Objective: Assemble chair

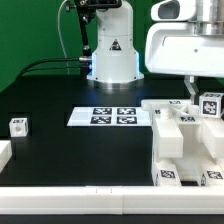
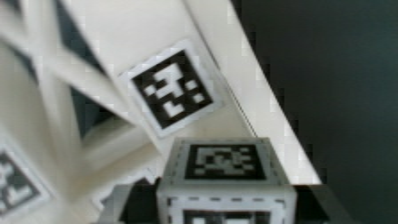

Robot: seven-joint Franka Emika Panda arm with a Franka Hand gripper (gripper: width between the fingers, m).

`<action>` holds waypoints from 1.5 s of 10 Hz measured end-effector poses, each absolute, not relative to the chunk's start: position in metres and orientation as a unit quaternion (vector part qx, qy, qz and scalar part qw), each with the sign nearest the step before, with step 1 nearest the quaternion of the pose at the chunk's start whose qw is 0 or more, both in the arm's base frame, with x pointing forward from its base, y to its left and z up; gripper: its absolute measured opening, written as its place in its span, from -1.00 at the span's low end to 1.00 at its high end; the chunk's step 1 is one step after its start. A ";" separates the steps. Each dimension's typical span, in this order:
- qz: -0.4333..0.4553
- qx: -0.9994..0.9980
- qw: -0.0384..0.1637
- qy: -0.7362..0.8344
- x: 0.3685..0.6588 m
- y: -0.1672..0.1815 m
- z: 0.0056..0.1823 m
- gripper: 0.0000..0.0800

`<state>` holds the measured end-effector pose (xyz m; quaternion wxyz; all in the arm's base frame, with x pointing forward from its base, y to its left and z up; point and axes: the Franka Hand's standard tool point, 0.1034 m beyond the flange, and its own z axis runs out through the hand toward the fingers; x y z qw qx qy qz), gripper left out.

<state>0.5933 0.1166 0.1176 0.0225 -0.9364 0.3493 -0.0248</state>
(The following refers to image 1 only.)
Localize white flat chair panel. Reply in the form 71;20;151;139
67;107;151;127

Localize grey cable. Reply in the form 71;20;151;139
56;0;72;75

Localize black camera stand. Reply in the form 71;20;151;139
65;0;123;76

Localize white left border block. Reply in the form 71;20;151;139
0;140;12;173

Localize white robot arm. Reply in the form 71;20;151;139
87;0;224;89

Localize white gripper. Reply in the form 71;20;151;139
145;0;224;104

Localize small white tagged cube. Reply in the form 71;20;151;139
199;92;224;118

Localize small white cube with hole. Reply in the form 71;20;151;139
9;118;28;137

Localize black cables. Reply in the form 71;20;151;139
14;57;93;79

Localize white front border rail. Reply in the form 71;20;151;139
0;186;224;215

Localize white chair seat block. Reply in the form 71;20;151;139
152;117;224;186

